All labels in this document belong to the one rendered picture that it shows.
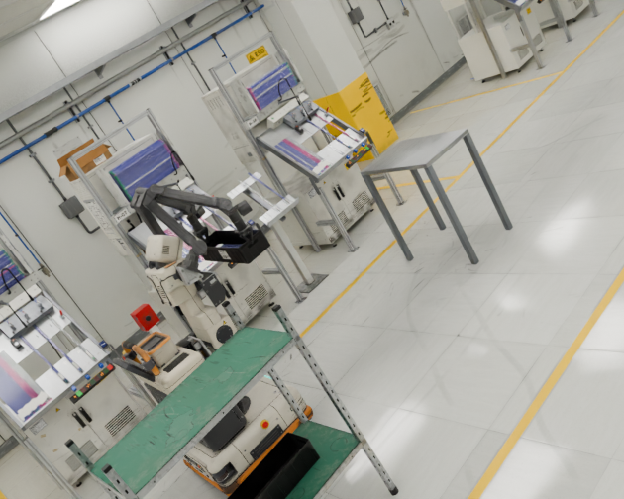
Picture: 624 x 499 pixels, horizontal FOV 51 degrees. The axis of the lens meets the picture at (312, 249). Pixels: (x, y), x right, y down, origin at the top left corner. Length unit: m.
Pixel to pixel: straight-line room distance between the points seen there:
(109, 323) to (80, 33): 2.81
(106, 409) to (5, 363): 0.78
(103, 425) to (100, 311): 1.87
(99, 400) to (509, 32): 6.04
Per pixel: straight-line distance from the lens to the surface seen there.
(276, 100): 6.04
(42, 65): 6.82
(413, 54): 9.54
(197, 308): 3.73
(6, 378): 4.77
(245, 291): 5.48
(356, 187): 6.24
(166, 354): 3.66
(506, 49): 8.40
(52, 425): 4.99
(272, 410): 3.79
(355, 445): 3.04
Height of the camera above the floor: 2.11
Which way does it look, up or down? 20 degrees down
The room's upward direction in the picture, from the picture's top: 31 degrees counter-clockwise
